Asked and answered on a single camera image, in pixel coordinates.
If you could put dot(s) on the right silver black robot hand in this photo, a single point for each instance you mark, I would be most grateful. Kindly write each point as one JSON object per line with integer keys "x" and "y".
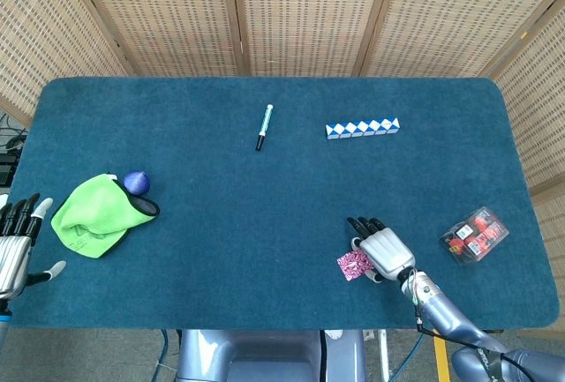
{"x": 388, "y": 252}

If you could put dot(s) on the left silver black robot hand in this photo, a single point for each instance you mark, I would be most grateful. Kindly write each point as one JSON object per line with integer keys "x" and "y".
{"x": 13, "y": 249}

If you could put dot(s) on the pink patterned card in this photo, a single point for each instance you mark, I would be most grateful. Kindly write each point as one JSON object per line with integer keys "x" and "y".
{"x": 351, "y": 265}

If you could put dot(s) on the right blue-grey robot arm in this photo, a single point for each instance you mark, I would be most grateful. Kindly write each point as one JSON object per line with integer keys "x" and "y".
{"x": 441, "y": 311}

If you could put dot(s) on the clear box with red contents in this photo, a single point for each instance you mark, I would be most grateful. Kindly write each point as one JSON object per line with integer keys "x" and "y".
{"x": 474, "y": 236}

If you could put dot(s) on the lime green microfibre cloth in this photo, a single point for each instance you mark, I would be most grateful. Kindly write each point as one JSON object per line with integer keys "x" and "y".
{"x": 97, "y": 214}

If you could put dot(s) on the yellow floor tape strip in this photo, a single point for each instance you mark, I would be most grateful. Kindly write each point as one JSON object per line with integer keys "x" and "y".
{"x": 441, "y": 355}

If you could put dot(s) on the blue white snake puzzle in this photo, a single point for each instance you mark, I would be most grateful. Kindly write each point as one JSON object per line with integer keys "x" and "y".
{"x": 362, "y": 129}

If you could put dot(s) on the purple-blue ball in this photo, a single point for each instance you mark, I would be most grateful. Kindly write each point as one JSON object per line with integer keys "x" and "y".
{"x": 137, "y": 181}

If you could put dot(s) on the blue carpet table cover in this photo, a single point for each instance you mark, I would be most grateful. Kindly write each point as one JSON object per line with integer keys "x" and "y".
{"x": 243, "y": 223}

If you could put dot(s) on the blue-grey robot torso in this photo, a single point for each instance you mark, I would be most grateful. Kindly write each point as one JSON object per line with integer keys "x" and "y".
{"x": 265, "y": 355}

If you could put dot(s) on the green white marker pen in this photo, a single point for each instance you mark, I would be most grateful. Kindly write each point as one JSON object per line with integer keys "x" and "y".
{"x": 264, "y": 128}

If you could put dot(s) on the woven bamboo screen panel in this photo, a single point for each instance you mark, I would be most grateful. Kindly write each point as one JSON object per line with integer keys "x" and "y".
{"x": 454, "y": 16}
{"x": 540, "y": 104}
{"x": 44, "y": 33}
{"x": 163, "y": 11}
{"x": 309, "y": 11}

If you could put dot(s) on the white metal stand frame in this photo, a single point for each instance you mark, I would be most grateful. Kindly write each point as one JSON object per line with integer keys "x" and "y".
{"x": 381, "y": 351}

